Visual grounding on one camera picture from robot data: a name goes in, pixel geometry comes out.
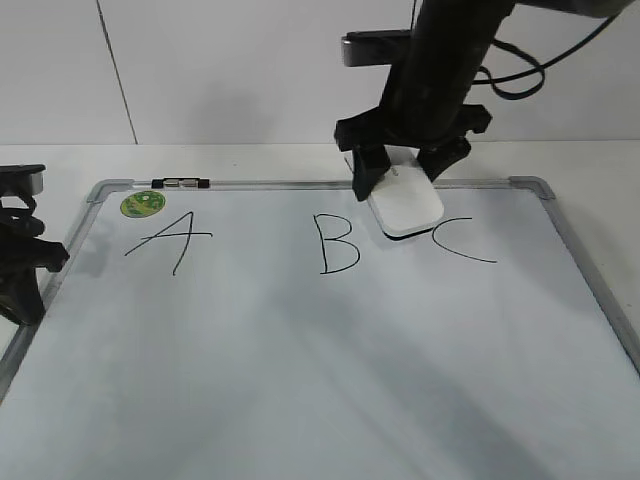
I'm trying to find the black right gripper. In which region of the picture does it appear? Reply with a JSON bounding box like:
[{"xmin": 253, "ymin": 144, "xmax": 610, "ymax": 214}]
[{"xmin": 334, "ymin": 105, "xmax": 492, "ymax": 201}]

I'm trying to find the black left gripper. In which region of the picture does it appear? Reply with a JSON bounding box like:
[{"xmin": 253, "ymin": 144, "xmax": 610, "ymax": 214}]
[{"xmin": 1, "ymin": 192, "xmax": 69, "ymax": 325}]

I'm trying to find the white board eraser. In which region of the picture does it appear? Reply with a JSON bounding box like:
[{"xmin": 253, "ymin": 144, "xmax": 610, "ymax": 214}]
[{"xmin": 344, "ymin": 146, "xmax": 444, "ymax": 241}]

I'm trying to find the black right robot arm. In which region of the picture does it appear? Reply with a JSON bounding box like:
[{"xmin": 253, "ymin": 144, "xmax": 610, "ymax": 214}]
[{"xmin": 334, "ymin": 0, "xmax": 586, "ymax": 201}]

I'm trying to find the round green magnet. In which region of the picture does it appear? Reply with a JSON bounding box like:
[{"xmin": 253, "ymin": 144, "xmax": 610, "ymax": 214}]
[{"xmin": 120, "ymin": 190, "xmax": 166, "ymax": 219}]

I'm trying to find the black and clear marker pen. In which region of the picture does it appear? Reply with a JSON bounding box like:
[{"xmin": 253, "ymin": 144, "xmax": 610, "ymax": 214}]
[{"xmin": 151, "ymin": 177, "xmax": 211, "ymax": 190}]

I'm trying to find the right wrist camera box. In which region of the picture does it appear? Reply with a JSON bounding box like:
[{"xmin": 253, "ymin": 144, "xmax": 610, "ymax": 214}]
[{"xmin": 341, "ymin": 29, "xmax": 411, "ymax": 68}]

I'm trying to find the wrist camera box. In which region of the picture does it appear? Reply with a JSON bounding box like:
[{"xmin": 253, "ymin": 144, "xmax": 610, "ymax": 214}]
[
  {"xmin": 0, "ymin": 164, "xmax": 46, "ymax": 197},
  {"xmin": 341, "ymin": 29, "xmax": 411, "ymax": 68}
]

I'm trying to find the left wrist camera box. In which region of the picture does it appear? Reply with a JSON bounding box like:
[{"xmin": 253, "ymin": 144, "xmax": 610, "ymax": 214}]
[{"xmin": 0, "ymin": 164, "xmax": 46, "ymax": 197}]

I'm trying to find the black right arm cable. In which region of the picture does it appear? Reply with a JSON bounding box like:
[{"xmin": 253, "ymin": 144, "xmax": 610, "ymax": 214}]
[{"xmin": 472, "ymin": 14, "xmax": 621, "ymax": 100}]

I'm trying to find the white board with grey frame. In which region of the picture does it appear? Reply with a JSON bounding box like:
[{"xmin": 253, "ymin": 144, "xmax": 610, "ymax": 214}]
[{"xmin": 1, "ymin": 177, "xmax": 639, "ymax": 479}]

